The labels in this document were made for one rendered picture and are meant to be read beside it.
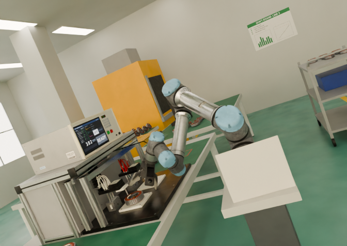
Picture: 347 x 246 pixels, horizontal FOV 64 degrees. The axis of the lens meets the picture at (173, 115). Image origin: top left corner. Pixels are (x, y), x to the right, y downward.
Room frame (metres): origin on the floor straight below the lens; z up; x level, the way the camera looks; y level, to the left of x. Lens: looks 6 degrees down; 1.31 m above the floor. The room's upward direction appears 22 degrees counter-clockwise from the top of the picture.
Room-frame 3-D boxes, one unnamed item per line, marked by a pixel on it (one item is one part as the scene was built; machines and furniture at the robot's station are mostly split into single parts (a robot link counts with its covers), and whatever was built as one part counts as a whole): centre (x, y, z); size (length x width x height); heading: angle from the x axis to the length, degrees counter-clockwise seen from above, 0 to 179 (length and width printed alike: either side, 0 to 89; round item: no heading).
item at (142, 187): (1.74, 0.29, 0.78); 0.15 x 0.15 x 0.01; 69
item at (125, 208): (1.51, 0.38, 0.78); 0.15 x 0.15 x 0.01; 69
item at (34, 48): (5.58, 2.01, 1.65); 0.50 x 0.45 x 3.30; 69
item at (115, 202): (1.57, 0.51, 0.80); 0.07 x 0.05 x 0.06; 159
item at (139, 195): (1.51, 0.38, 0.80); 0.11 x 0.11 x 0.04
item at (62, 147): (1.76, 0.63, 1.22); 0.44 x 0.39 x 0.20; 159
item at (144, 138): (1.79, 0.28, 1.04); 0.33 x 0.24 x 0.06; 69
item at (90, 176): (1.66, 0.43, 1.03); 0.62 x 0.01 x 0.03; 159
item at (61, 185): (1.72, 0.57, 0.92); 0.66 x 0.01 x 0.30; 159
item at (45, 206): (1.47, 0.83, 0.91); 0.28 x 0.03 x 0.32; 69
